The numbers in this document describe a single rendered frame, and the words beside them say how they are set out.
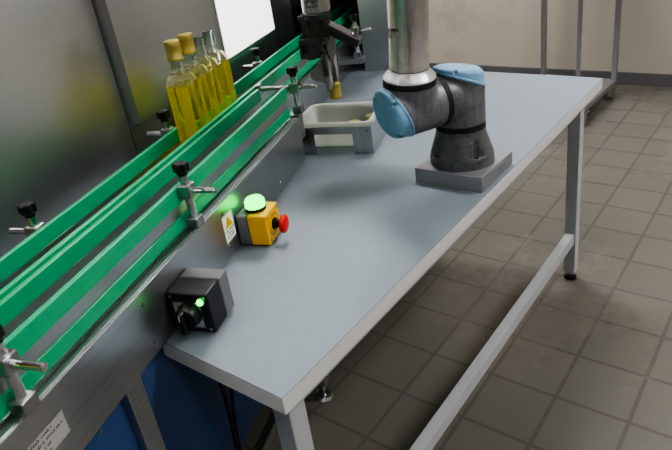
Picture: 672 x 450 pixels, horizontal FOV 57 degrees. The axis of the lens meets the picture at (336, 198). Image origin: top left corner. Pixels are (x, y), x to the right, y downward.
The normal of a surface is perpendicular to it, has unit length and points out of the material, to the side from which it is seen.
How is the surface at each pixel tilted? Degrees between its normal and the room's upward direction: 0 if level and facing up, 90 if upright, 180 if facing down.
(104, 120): 90
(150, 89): 90
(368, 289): 0
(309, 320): 0
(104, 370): 90
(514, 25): 90
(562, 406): 0
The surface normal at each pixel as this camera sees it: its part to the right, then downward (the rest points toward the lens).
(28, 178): 0.95, 0.00
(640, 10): -0.59, 0.43
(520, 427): -0.14, -0.89
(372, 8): -0.27, 0.46
